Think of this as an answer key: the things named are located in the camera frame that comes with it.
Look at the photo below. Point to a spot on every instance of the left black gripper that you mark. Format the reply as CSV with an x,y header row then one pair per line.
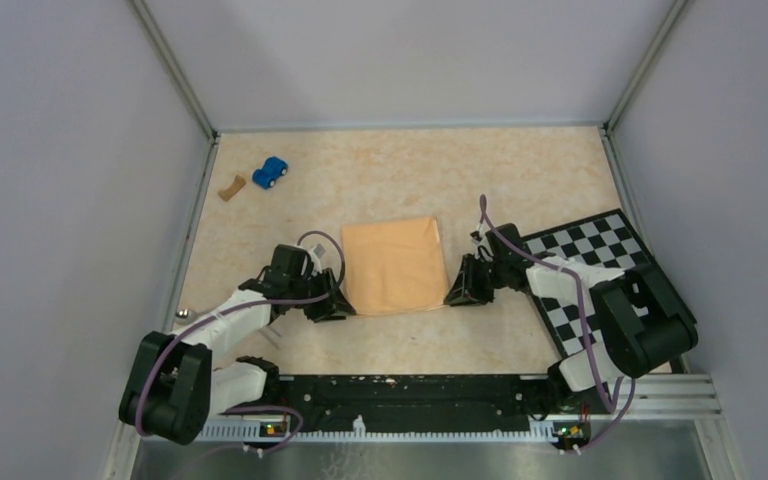
x,y
333,308

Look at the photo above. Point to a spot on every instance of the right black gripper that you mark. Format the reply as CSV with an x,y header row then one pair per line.
x,y
466,290

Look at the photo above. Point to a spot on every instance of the orange cloth napkin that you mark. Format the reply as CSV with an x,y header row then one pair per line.
x,y
394,267

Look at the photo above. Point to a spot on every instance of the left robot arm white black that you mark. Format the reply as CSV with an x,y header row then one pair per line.
x,y
175,385

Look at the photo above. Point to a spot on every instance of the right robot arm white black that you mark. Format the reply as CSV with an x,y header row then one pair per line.
x,y
608,306

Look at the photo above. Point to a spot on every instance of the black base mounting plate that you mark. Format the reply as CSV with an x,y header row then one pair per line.
x,y
425,403

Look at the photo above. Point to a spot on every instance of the black white checkerboard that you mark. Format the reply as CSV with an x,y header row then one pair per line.
x,y
610,307

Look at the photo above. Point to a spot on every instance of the blue toy car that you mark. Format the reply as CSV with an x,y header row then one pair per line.
x,y
270,172

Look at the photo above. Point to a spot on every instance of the small brown wooden piece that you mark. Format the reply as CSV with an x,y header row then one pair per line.
x,y
236,185

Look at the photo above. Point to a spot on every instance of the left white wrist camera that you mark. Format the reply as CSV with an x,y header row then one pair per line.
x,y
315,254

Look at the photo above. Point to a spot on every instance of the aluminium front rail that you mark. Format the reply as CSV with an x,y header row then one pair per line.
x,y
651,398

